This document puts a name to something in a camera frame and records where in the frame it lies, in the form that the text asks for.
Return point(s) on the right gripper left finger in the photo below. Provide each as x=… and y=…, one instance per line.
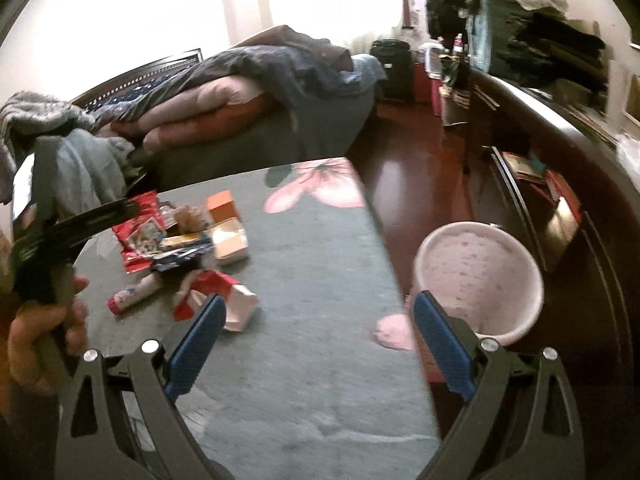
x=160, y=372

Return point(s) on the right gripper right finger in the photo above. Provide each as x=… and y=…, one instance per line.
x=479, y=375

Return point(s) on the red snack wrapper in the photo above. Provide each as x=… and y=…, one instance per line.
x=140, y=237

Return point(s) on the black paper package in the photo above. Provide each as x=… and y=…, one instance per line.
x=184, y=255

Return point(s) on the brown tissue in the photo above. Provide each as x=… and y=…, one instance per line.
x=190, y=219

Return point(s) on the beige cardboard box lid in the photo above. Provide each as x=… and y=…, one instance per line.
x=229, y=241

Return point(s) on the pink trash bin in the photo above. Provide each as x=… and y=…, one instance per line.
x=483, y=275

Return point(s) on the person's left hand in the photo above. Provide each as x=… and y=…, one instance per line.
x=30, y=374

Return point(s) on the light blue fleece blanket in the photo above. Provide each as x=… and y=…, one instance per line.
x=85, y=171

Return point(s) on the pink glue stick tube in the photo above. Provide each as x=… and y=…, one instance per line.
x=133, y=294

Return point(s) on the floral grey table cloth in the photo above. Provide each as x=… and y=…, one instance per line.
x=305, y=392

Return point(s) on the orange cube box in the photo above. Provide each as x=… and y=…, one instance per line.
x=221, y=207

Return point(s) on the dark wooden bed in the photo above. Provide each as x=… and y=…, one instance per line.
x=318, y=128

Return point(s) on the dark wooden desk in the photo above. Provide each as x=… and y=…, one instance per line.
x=567, y=200

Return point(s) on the pink folded quilt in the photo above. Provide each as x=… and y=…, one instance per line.
x=212, y=111

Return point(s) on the black suitcase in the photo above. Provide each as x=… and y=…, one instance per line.
x=397, y=60

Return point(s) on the dark blue duvet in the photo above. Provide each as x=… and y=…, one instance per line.
x=289, y=65

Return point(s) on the teal storage box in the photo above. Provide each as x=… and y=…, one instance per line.
x=504, y=40

